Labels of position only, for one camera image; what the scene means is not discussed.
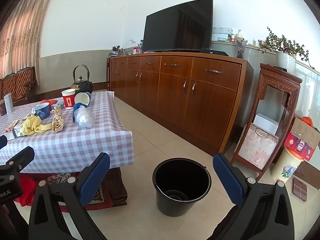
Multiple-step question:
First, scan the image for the red and white carton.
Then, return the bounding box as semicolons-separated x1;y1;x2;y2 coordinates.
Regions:
4;119;20;141

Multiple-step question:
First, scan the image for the blue mug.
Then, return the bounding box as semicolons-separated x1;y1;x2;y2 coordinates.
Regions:
34;102;52;120

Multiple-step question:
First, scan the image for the wooden sideboard cabinet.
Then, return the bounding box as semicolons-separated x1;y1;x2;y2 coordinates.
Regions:
107;51;254;157

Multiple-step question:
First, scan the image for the beige embroidered curtain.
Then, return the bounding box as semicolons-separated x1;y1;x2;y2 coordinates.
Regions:
0;0;57;72

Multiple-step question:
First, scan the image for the green and white carton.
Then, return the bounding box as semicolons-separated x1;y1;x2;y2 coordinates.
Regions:
13;124;25;138

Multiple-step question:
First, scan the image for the red patterned rug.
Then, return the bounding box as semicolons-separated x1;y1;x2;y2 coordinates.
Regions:
15;171;128;212

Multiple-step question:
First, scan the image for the carved wooden stand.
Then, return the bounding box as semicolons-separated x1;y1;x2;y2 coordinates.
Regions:
230;63;303;182

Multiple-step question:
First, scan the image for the white upright box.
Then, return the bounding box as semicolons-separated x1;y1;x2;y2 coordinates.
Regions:
3;93;14;114

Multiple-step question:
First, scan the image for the clear plastic bag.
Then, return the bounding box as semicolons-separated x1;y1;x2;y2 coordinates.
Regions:
74;106;96;128

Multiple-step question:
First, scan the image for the green plant in white pot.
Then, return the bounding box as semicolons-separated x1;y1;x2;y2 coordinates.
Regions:
258;27;316;73

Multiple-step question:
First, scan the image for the white and blue paper cup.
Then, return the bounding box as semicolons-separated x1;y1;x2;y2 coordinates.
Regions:
73;92;92;110

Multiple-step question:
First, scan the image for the red printed cardboard box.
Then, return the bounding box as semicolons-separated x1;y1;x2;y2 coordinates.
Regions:
284;116;320;161

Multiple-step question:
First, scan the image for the wooden bench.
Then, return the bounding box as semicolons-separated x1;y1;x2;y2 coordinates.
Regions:
0;66;38;105

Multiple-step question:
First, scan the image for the brown speckled slab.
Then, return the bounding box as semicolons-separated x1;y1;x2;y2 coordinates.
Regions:
294;160;320;188

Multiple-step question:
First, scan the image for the black set-top box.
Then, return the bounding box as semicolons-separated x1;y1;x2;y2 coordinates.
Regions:
200;47;229;56

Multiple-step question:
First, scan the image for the beige cloth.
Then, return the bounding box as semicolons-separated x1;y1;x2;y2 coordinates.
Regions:
51;106;64;133

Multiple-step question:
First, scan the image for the white floral bin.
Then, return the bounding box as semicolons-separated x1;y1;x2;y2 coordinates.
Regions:
271;145;305;183

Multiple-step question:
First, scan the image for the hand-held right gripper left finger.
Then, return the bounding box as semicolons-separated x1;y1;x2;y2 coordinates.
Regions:
29;152;111;240

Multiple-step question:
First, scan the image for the small potted plant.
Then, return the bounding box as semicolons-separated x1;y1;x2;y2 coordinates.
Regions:
109;45;123;57

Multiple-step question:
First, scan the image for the red paper cup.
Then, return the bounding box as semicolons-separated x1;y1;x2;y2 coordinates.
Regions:
61;88;76;110

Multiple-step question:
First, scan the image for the pink floral box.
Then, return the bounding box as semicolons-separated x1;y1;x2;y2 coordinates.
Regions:
236;123;279;170

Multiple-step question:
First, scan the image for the black cast iron teapot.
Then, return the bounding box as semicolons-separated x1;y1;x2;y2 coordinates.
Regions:
72;64;94;94

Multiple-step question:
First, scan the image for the brown tile sample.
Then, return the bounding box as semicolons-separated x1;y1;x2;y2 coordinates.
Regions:
292;176;308;202

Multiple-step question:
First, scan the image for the black plastic bucket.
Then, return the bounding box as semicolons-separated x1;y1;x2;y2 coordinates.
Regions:
152;157;212;217

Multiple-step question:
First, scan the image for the glass vase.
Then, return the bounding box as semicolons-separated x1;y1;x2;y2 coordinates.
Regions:
234;38;248;59

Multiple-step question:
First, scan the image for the yellow paper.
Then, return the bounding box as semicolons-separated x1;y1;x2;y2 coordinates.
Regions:
21;114;53;135

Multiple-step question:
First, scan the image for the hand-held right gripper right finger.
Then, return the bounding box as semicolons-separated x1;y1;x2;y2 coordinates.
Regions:
212;153;295;240

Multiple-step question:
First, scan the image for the black flat television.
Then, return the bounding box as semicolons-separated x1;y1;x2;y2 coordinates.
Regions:
142;0;213;53

